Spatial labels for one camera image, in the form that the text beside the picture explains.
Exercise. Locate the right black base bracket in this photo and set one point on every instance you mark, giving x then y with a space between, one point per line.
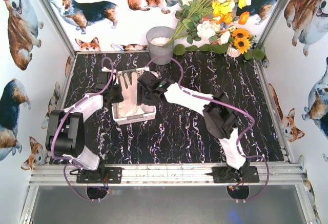
228 175

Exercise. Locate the aluminium front rail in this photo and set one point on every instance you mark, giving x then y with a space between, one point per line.
279 173

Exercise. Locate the white plastic storage basket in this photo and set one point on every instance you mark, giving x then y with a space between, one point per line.
150 110

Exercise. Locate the left black base bracket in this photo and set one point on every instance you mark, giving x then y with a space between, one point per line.
111 175

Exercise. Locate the black base bracket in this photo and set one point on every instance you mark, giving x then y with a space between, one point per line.
111 175
228 175

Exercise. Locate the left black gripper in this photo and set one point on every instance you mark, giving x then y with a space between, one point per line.
114 95

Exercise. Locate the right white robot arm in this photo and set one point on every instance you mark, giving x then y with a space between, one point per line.
219 116

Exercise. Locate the grey metal bucket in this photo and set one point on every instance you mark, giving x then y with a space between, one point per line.
160 50

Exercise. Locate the artificial flower bouquet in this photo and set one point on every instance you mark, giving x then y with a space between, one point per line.
221 22

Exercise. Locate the white ribbed flower pot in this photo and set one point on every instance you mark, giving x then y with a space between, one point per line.
232 52

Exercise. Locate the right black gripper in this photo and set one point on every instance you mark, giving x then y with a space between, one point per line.
141 94

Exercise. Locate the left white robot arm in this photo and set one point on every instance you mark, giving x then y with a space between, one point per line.
66 138

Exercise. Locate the white glove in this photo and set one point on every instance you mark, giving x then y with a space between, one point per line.
128 83
127 108

